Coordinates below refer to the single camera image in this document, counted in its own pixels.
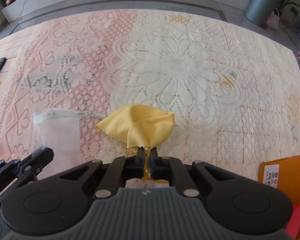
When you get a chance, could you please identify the red lidded toy box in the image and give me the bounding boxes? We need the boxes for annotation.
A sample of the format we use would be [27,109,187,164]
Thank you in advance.
[285,205,300,239]

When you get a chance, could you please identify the woven pastel basket bag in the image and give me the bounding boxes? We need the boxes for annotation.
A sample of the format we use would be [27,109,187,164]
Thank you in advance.
[266,8,280,30]

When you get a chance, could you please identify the blue metal trash can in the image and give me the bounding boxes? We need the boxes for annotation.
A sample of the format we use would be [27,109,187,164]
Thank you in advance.
[244,0,278,26]

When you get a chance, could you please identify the orange cardboard box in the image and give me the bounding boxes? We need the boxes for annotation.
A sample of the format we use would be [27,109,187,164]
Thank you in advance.
[258,155,300,239]

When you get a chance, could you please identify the white plastic bag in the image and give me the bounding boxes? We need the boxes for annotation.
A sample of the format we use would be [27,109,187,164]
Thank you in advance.
[33,108,106,179]

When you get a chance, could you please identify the lace tablecloth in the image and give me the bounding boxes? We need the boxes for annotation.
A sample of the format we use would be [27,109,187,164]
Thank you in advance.
[0,9,300,179]

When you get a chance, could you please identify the yellow microfiber cloth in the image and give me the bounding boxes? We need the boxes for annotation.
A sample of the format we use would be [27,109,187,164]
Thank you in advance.
[96,105,175,181]

